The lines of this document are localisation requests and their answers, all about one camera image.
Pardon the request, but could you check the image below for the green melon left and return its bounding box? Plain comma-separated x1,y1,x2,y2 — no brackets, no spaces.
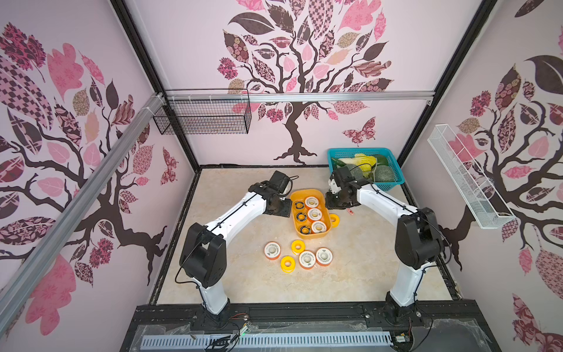
347,165,364,179

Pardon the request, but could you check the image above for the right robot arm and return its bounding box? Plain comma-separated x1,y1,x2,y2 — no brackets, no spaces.
325,180,444,325

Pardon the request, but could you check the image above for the yellow tape roll bottom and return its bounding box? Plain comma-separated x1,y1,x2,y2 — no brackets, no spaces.
280,256,296,274

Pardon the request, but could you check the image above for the green melon right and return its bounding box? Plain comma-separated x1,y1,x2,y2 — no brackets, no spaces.
372,164,396,183

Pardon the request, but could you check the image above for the black wire wall basket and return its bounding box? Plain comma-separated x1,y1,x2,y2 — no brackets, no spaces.
153,88,252,135

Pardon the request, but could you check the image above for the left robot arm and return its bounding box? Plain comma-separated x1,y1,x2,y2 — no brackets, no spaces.
179,176,293,316

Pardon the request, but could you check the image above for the white wire wall shelf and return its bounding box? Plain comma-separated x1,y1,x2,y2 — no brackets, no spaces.
428,124,516,230

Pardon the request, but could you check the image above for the yellow tape roll centre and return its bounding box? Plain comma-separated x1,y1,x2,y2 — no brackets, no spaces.
291,240,306,255

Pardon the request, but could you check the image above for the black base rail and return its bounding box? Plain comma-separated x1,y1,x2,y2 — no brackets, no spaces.
121,300,499,351

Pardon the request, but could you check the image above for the white slotted cable duct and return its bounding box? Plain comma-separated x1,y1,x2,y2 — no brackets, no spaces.
139,331,393,351

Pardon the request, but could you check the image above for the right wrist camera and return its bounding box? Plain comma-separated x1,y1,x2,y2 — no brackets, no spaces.
328,166,356,194

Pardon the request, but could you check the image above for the yellow plastic storage box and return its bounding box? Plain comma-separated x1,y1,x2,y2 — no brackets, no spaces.
290,189,332,240

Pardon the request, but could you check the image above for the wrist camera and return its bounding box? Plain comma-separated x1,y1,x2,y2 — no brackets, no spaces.
268,170,290,194
328,166,356,194

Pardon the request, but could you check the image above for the teal plastic basket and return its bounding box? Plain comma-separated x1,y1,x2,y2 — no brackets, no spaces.
327,148,405,191

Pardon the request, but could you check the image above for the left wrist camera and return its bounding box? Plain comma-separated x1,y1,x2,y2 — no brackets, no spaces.
268,170,290,194

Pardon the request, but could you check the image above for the yellow tape roll top right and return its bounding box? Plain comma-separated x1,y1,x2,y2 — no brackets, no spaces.
330,214,340,228

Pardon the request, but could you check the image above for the green melon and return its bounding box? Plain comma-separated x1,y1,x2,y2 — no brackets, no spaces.
347,165,364,179
372,164,396,183

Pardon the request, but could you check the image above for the orange tape roll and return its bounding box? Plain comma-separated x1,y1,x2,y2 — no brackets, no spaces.
299,250,317,270
264,241,281,260
307,208,323,222
311,221,328,234
315,247,334,266
304,196,320,208

